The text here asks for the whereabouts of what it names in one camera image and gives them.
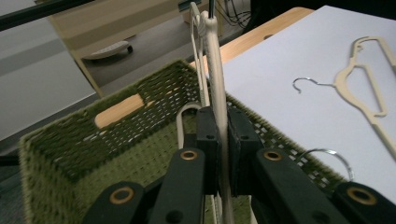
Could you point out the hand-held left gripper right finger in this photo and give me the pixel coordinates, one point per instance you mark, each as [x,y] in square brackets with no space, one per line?
[243,146]

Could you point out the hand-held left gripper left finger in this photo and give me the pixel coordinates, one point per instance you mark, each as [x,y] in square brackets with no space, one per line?
[208,146]

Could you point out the metal hook hanger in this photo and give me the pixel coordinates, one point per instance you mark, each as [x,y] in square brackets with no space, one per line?
[341,157]

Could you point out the chair base with caster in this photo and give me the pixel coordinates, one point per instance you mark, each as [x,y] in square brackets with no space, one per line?
[107,49]

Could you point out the dark curtain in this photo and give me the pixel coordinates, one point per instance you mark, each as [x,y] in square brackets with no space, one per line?
[311,4]

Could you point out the black horizontal frame bar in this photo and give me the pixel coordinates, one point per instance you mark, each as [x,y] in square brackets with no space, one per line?
[37,11]

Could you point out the light wooden desk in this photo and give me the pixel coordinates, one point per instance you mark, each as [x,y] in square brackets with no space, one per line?
[109,21]

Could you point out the beige plastic clothes hanger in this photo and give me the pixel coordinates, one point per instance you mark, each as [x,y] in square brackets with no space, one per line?
[342,81]
[218,77]

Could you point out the green woven basket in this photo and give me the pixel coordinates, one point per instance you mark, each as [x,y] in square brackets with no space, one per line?
[93,149]

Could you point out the white cabinet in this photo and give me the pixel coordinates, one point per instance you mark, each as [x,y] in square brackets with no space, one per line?
[34,93]

